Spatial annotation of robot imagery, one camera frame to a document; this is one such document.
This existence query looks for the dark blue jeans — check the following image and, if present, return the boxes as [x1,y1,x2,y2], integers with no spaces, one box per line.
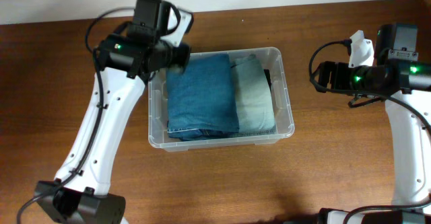
[166,54,239,141]

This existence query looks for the light blue jeans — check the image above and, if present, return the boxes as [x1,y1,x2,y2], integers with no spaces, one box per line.
[231,54,276,137]

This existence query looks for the large black taped garment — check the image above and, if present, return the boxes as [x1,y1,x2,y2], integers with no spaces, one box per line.
[263,69,272,88]

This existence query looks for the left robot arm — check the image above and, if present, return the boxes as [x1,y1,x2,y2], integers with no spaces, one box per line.
[33,0,194,223]

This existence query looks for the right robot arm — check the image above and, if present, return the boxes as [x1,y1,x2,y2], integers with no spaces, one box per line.
[308,23,430,224]

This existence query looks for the clear plastic storage bin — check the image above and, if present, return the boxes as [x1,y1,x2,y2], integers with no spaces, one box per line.
[145,47,295,152]

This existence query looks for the right black cable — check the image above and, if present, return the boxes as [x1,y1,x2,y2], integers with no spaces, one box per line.
[308,38,431,224]

